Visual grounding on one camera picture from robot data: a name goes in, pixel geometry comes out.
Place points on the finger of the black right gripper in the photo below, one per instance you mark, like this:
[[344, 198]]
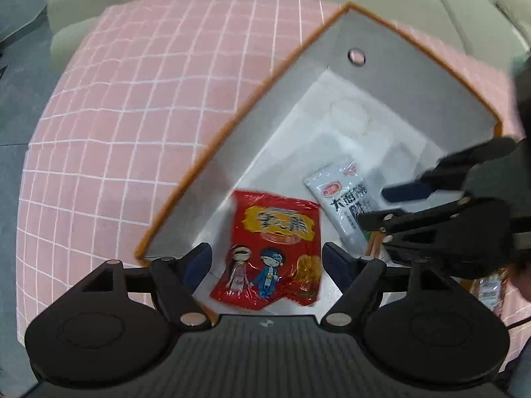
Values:
[[443, 230], [450, 172]]

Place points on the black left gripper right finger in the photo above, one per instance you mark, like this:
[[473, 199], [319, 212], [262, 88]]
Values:
[[359, 281]]

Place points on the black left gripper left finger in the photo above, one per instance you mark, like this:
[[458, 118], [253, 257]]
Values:
[[175, 281]]

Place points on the white black-text snack packet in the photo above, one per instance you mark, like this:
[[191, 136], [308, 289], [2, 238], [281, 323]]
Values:
[[344, 195]]

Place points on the red cartoon snack packet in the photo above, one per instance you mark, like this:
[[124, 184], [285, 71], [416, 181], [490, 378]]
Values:
[[275, 252]]

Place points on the orange cardboard box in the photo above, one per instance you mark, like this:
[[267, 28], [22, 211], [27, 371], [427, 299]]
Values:
[[358, 87]]

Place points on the pink checkered tablecloth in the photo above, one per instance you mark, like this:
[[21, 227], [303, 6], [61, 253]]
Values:
[[147, 91]]

